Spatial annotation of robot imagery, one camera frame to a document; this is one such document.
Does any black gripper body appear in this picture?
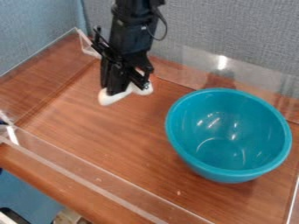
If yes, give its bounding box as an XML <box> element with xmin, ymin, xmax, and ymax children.
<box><xmin>90</xmin><ymin>26</ymin><xmax>155</xmax><ymax>89</ymax></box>

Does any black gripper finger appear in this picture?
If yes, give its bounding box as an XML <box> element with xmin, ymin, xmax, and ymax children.
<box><xmin>107</xmin><ymin>63</ymin><xmax>129</xmax><ymax>95</ymax></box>
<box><xmin>100</xmin><ymin>58</ymin><xmax>112</xmax><ymax>88</ymax></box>

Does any white brown plush mushroom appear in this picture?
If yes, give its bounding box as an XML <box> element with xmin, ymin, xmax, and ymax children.
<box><xmin>97</xmin><ymin>82</ymin><xmax>153</xmax><ymax>106</ymax></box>

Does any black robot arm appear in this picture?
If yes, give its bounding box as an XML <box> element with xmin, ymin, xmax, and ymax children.
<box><xmin>90</xmin><ymin>0</ymin><xmax>168</xmax><ymax>96</ymax></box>

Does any blue plastic bowl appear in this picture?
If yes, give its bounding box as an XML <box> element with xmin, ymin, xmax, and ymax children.
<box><xmin>164</xmin><ymin>88</ymin><xmax>292</xmax><ymax>184</ymax></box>

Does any clear acrylic back barrier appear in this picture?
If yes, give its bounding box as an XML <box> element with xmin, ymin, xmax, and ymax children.
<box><xmin>149</xmin><ymin>40</ymin><xmax>299</xmax><ymax>124</ymax></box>

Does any clear acrylic barrier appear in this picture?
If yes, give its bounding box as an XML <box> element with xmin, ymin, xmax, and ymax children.
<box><xmin>0</xmin><ymin>125</ymin><xmax>213</xmax><ymax>224</ymax></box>
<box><xmin>149</xmin><ymin>40</ymin><xmax>299</xmax><ymax>124</ymax></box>
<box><xmin>0</xmin><ymin>28</ymin><xmax>96</xmax><ymax>123</ymax></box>

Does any clear acrylic left barrier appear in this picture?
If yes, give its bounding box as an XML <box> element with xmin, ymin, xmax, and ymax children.
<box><xmin>0</xmin><ymin>28</ymin><xmax>96</xmax><ymax>123</ymax></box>

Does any clear acrylic front barrier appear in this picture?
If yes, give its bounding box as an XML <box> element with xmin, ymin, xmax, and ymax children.
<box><xmin>0</xmin><ymin>125</ymin><xmax>213</xmax><ymax>224</ymax></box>

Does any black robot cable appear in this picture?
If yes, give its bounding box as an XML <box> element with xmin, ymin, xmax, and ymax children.
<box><xmin>147</xmin><ymin>5</ymin><xmax>169</xmax><ymax>42</ymax></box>

